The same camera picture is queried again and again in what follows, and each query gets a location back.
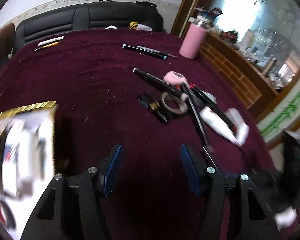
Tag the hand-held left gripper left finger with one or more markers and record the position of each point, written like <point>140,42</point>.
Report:
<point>112,170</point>

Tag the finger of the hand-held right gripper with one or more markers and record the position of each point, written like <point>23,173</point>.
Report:
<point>277,187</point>

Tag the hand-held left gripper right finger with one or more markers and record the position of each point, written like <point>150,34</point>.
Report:
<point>190,170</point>

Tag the small white object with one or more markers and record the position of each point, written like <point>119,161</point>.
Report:
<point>286,218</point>

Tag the pink fuzzy eraser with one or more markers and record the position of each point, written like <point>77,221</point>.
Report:
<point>172,77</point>

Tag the black marker pink cap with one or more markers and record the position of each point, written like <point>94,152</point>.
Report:
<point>150,76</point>

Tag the gold box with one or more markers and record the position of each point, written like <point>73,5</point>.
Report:
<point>27,107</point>

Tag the black tape roll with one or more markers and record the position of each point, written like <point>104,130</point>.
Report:
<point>10,217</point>

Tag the slim black marker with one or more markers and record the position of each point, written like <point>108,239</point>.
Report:
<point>197,120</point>

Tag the white spray bottle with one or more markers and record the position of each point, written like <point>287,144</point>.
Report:
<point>212,120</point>

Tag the white printed box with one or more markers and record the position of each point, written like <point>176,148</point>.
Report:
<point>240,127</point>

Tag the masking tape roll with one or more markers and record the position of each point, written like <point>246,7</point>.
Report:
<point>175,108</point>

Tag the black marker red cap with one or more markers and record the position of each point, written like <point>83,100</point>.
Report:
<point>212,105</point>

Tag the grey box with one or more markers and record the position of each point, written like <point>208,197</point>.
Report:
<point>210,97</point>

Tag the wooden cabinet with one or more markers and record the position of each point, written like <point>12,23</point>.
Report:
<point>227,65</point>

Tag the black pen silver tip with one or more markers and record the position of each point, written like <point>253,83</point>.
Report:
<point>171,55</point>

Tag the black pen teal cap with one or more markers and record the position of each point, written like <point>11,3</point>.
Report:
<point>142,51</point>

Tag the pink tumbler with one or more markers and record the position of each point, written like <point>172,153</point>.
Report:
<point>192,42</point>

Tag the yellow utility knife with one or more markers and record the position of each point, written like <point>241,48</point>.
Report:
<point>48,46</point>

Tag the white paper piece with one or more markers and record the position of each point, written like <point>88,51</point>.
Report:
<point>111,27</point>

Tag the white pen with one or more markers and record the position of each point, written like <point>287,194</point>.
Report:
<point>51,40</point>

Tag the yellow cloth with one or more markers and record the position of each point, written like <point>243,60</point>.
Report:
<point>133,25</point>

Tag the plastic bag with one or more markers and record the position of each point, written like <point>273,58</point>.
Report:
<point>145,27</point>

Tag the black leather sofa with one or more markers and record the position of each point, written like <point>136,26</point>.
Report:
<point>65,20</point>

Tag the brown chair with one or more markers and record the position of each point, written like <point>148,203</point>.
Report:
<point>5,37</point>

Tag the bamboo wall painting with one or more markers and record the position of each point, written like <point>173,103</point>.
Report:
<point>285,115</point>

